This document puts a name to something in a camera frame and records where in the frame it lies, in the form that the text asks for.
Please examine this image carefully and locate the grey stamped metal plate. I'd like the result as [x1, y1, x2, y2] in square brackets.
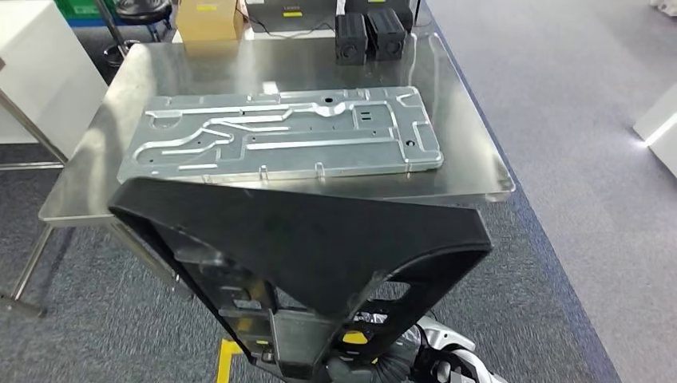
[116, 85, 445, 186]

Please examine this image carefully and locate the white cabinet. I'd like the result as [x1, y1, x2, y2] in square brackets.
[0, 0, 109, 160]

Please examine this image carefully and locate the white partition block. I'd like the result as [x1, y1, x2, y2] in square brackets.
[632, 83, 677, 180]

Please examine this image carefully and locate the green plastic crate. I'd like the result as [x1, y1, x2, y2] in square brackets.
[53, 0, 120, 21]

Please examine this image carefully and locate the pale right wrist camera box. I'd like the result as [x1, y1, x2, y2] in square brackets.
[418, 316, 477, 353]

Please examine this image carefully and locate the stainless steel workbench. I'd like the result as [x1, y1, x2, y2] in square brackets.
[0, 31, 517, 319]

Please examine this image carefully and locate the brown cardboard box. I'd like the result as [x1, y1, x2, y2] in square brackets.
[175, 0, 245, 43]

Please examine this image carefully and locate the black round stool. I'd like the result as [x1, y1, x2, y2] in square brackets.
[93, 0, 174, 69]

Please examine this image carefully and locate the steel table with cross bars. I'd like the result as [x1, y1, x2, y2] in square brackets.
[0, 87, 69, 172]

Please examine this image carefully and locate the black plastic frame part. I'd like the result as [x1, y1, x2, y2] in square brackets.
[107, 176, 494, 383]

